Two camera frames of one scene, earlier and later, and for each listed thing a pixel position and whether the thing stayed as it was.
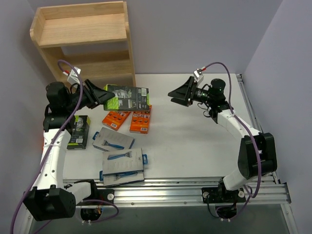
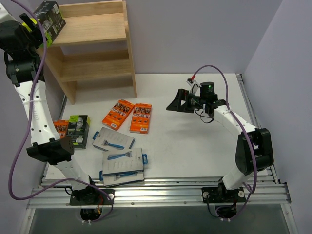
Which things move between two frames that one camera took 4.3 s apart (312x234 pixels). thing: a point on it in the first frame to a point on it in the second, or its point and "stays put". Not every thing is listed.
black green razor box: (127, 98) to (49, 14)
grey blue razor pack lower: (115, 178) stays put
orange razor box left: (115, 119) stays put
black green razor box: (79, 133) stays put
